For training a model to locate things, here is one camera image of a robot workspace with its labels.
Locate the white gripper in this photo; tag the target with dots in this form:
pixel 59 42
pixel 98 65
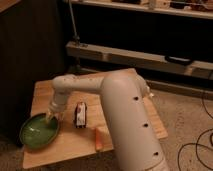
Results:
pixel 57 105

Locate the green ceramic bowl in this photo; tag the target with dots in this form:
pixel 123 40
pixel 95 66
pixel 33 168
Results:
pixel 36 133

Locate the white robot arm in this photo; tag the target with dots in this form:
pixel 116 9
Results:
pixel 121 94

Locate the orange carrot piece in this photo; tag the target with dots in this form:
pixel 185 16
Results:
pixel 98 142

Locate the metal lamp pole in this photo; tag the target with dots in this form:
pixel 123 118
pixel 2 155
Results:
pixel 75 36

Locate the wooden shelf beam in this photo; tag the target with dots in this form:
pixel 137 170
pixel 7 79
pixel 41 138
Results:
pixel 155 62

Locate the black handle on shelf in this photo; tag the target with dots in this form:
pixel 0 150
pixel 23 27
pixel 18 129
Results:
pixel 179 61

